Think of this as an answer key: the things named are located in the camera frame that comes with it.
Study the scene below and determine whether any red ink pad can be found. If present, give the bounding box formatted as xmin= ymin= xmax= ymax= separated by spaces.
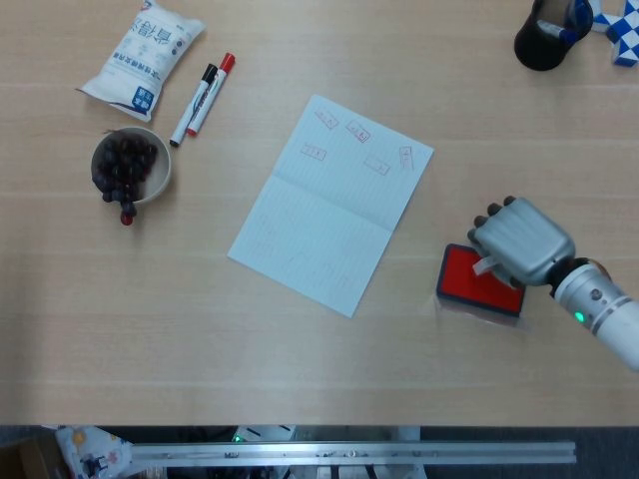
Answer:
xmin=435 ymin=242 xmax=528 ymax=316

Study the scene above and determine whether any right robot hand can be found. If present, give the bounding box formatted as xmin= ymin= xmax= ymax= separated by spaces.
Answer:
xmin=466 ymin=196 xmax=577 ymax=290

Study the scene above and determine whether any cardboard box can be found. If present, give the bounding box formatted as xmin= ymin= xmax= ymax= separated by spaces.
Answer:
xmin=0 ymin=434 xmax=62 ymax=479

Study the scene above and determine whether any beige bowl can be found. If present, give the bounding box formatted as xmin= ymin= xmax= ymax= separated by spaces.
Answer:
xmin=90 ymin=126 xmax=173 ymax=207

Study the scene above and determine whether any black pen holder cup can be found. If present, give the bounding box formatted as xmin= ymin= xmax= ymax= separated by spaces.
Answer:
xmin=513 ymin=0 xmax=595 ymax=72

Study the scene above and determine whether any white paper sheet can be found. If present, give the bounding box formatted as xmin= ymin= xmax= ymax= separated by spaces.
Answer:
xmin=227 ymin=94 xmax=435 ymax=319

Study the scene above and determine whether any white snack bag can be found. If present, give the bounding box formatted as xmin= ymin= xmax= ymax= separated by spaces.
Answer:
xmin=75 ymin=0 xmax=208 ymax=124

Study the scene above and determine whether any red capped whiteboard marker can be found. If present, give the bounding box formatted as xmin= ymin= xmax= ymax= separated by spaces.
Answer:
xmin=186 ymin=52 xmax=238 ymax=139

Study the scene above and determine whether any clear ink pad lid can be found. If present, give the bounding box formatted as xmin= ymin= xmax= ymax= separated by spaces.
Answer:
xmin=431 ymin=294 xmax=532 ymax=332

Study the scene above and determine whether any aluminium rail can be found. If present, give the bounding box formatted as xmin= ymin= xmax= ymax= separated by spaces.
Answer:
xmin=130 ymin=440 xmax=577 ymax=467

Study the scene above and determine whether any blue white snake puzzle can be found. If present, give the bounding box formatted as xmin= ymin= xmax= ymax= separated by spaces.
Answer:
xmin=590 ymin=0 xmax=639 ymax=69

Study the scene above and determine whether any patterned white bag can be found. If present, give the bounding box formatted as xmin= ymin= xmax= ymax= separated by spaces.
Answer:
xmin=54 ymin=424 xmax=135 ymax=479

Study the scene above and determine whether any dark grape bunch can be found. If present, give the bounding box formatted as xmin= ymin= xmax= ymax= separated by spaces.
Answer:
xmin=94 ymin=129 xmax=159 ymax=228

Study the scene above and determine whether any blue and white pen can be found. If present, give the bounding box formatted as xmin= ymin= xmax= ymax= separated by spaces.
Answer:
xmin=536 ymin=19 xmax=576 ymax=43

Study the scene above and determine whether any black capped whiteboard marker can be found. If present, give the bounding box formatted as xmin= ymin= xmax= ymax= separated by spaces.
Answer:
xmin=169 ymin=63 xmax=219 ymax=149

